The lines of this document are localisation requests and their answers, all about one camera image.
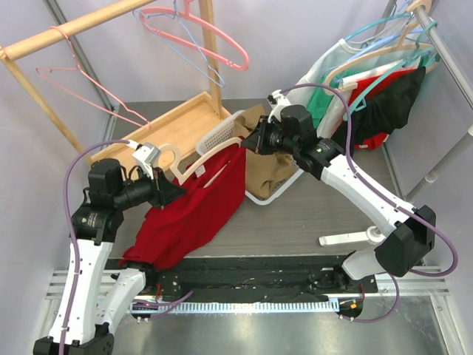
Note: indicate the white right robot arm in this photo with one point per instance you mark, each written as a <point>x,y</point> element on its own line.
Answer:
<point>407,238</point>

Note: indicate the teal plastic hanger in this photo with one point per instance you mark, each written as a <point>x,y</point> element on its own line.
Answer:
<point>358,103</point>

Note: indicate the light blue hanger on rack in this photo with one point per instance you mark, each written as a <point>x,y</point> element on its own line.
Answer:
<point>403,21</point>

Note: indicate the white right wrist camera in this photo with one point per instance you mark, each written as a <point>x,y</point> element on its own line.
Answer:
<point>278,101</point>

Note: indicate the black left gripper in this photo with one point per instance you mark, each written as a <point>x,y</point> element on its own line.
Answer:
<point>164,191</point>

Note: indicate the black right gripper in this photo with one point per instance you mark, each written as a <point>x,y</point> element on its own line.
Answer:
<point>259,135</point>

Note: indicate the tan cloth in basket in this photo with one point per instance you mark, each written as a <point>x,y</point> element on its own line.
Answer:
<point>263,172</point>

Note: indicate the metal clothes rack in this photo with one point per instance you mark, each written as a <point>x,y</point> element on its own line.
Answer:
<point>431,157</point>

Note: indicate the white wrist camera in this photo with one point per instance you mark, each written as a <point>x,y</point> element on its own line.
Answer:
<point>145,155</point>
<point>278,101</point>

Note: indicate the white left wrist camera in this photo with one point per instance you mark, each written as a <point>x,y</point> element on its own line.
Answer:
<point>145,155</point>

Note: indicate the black garment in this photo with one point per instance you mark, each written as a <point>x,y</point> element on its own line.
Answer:
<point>386,112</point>

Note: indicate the thick pink plastic hanger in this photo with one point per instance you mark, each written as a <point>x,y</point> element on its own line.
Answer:
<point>210,35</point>

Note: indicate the blue wire hanger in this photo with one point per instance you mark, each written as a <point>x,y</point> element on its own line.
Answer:
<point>142,15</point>

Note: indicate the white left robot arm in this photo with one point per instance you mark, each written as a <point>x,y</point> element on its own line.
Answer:
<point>84,324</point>

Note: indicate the green garment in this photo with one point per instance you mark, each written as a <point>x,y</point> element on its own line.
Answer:
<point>328,111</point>

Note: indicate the wooden clothes rack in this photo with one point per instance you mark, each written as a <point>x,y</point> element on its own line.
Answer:
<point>131,63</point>

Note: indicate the white garment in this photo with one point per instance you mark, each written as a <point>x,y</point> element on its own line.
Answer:
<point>339,53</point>

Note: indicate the red skirt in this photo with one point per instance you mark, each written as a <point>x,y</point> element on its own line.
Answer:
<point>193,220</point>

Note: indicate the beige hanger on metal rack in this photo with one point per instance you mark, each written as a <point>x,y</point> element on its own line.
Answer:
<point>411,50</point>

